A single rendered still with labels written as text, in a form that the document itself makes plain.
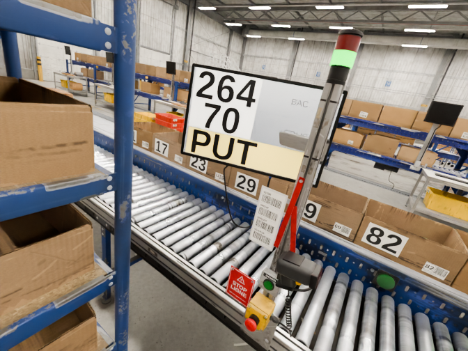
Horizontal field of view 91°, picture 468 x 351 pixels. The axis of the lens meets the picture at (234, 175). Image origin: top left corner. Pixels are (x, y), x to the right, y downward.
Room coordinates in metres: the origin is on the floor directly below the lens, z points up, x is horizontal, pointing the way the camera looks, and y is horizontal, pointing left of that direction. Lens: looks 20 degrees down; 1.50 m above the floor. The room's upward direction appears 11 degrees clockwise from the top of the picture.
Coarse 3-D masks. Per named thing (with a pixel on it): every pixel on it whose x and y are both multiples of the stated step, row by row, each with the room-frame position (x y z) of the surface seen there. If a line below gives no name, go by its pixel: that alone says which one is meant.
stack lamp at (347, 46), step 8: (344, 40) 0.59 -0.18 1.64; (352, 40) 0.59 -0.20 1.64; (360, 40) 0.60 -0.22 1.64; (336, 48) 0.60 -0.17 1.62; (344, 48) 0.59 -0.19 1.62; (352, 48) 0.59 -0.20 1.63; (336, 56) 0.60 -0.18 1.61; (344, 56) 0.59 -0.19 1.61; (352, 56) 0.59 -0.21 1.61; (336, 64) 0.59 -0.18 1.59; (344, 64) 0.59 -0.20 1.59; (352, 64) 0.60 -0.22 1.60
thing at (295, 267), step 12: (288, 252) 0.57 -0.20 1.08; (276, 264) 0.54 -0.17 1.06; (288, 264) 0.52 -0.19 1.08; (300, 264) 0.52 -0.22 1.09; (312, 264) 0.53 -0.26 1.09; (288, 276) 0.51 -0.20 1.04; (300, 276) 0.50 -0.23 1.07; (312, 276) 0.49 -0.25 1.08; (288, 288) 0.52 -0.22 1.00; (312, 288) 0.48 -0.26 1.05
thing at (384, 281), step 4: (380, 276) 0.87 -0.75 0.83; (384, 276) 0.86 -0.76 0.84; (388, 276) 0.86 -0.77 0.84; (380, 280) 0.87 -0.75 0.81; (384, 280) 0.86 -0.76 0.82; (388, 280) 0.86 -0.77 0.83; (392, 280) 0.85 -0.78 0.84; (380, 284) 0.86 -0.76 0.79; (384, 284) 0.86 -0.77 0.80; (388, 284) 0.85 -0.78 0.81; (392, 284) 0.85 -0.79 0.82; (384, 288) 0.86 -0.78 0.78; (388, 288) 0.85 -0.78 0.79
